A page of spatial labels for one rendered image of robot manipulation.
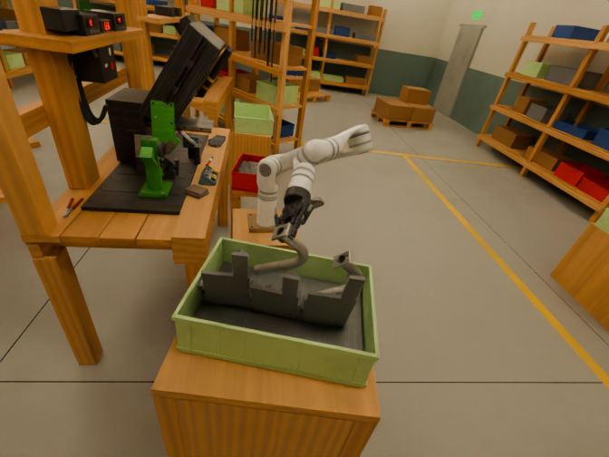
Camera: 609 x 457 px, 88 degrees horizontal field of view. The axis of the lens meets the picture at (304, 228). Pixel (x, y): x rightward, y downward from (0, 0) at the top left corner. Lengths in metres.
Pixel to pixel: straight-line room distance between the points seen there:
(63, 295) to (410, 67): 10.91
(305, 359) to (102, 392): 1.31
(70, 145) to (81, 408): 1.27
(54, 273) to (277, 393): 1.11
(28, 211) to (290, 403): 1.17
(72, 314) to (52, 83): 1.02
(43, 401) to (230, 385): 1.28
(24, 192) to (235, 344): 0.95
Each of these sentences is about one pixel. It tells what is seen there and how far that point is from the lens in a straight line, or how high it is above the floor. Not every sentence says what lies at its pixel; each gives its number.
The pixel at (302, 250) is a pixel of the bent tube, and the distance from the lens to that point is 0.86.
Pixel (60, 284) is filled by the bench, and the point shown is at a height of 0.61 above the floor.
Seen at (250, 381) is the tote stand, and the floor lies 0.79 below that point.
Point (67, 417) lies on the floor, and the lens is 2.09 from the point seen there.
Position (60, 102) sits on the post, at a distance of 1.76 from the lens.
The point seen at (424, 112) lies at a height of 0.36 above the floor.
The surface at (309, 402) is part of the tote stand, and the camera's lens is 1.07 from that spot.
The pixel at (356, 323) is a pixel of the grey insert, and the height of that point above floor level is 0.85.
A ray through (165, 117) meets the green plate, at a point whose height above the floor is 1.20.
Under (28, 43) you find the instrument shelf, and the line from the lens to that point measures 1.64.
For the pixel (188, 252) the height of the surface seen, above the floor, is 0.82.
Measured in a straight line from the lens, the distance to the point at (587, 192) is 5.84.
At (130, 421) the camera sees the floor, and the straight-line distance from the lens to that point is 1.98.
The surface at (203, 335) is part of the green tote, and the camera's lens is 1.05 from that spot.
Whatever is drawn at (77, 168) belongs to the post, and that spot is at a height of 0.99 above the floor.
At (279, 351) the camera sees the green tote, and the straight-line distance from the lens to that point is 1.02.
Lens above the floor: 1.73
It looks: 34 degrees down
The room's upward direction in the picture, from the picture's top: 10 degrees clockwise
